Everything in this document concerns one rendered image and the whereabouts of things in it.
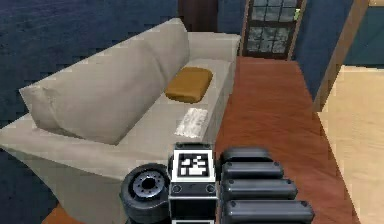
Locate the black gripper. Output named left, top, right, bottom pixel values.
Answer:
left=119, top=163, right=172, bottom=224

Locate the dark glass-paned door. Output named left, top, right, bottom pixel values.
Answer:
left=240, top=0, right=305, bottom=61

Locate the mustard yellow cushion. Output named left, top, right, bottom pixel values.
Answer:
left=164, top=66, right=214, bottom=104

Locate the beige sofa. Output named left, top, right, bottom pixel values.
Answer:
left=0, top=17, right=242, bottom=224

